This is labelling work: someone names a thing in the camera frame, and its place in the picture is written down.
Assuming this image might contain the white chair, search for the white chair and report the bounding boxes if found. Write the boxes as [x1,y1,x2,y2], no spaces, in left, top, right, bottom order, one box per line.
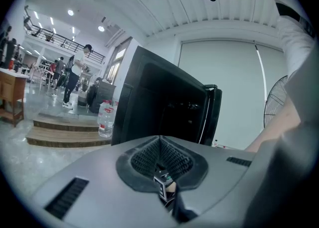
[29,63,48,91]

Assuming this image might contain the black standing fan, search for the black standing fan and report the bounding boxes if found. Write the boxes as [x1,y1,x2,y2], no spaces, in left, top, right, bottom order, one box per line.
[263,75,290,130]

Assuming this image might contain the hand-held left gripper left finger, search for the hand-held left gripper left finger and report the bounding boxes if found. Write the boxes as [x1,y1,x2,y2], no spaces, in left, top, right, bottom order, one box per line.
[29,136,180,228]

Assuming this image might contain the person's white shirt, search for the person's white shirt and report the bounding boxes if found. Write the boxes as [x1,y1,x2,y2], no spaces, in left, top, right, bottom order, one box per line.
[271,0,319,80]

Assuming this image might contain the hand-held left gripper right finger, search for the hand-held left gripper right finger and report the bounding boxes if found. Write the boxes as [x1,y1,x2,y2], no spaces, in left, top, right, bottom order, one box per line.
[159,136,255,224]

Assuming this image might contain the black balcony railing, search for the black balcony railing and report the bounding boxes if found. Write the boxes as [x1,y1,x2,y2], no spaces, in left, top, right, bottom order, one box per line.
[23,5,106,65]

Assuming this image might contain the wooden platform steps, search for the wooden platform steps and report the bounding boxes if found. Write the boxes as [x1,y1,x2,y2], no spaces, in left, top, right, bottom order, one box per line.
[25,112,113,148]

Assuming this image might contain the dark grey cabinet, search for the dark grey cabinet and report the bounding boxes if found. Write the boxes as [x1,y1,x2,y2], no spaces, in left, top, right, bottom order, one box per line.
[89,80,117,114]

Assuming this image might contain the person's left forearm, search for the person's left forearm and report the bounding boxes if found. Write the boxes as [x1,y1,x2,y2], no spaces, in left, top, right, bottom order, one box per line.
[245,97,302,153]

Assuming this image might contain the wooden side table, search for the wooden side table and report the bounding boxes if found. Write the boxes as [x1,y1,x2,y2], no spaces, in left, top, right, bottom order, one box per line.
[0,68,30,127]

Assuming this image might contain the black fridge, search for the black fridge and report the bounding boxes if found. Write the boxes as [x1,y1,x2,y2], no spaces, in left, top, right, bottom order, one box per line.
[111,45,223,147]

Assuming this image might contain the large clear water bottle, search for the large clear water bottle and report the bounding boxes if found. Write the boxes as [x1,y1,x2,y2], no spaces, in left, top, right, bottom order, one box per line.
[108,101,119,123]
[98,100,115,138]

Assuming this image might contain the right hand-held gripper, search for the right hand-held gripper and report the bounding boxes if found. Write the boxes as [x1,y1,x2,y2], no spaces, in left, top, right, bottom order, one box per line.
[153,176,168,201]

